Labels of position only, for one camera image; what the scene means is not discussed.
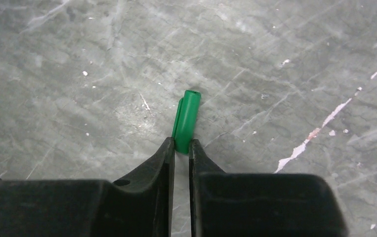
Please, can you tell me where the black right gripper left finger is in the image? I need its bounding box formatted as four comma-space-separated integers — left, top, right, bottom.
0, 137, 175, 237

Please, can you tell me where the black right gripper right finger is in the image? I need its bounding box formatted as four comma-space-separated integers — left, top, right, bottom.
189, 139, 349, 237

